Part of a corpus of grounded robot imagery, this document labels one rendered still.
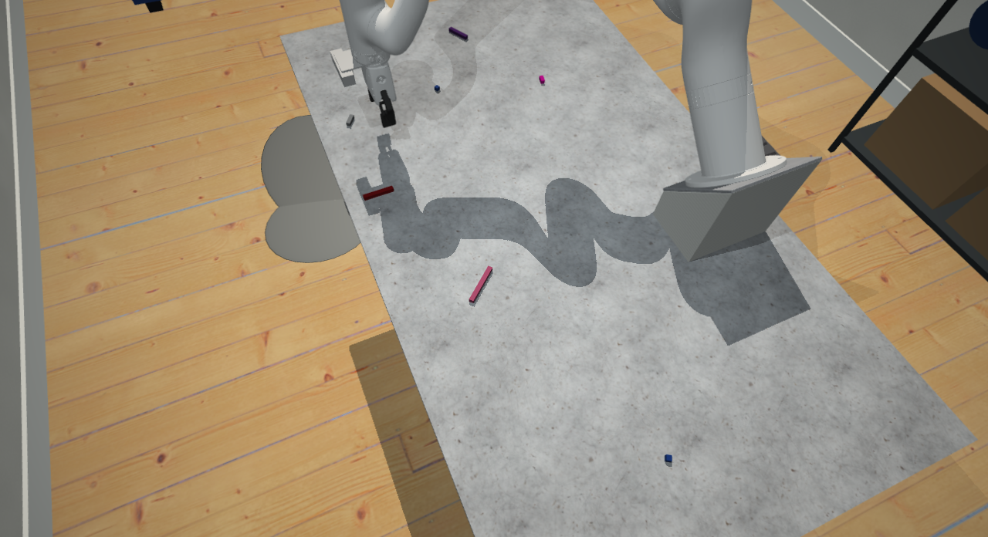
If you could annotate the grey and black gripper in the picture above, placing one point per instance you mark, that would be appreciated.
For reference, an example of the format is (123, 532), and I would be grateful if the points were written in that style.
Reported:
(380, 86)

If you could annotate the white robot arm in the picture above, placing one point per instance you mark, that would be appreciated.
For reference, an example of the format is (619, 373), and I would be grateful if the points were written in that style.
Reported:
(715, 69)

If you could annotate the pink rod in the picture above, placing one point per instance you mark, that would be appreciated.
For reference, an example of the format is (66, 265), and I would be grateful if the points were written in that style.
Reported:
(480, 284)

